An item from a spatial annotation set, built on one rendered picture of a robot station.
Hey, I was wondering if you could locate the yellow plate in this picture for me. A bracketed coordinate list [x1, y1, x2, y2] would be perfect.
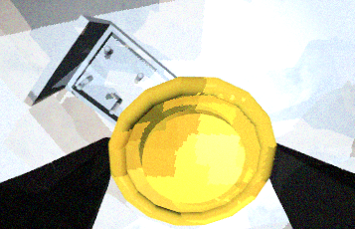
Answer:
[109, 77, 276, 226]

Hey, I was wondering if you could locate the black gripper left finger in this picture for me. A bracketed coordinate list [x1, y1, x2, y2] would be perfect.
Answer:
[0, 137, 111, 229]

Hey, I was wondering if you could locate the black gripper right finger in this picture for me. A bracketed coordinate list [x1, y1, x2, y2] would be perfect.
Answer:
[269, 143, 355, 229]

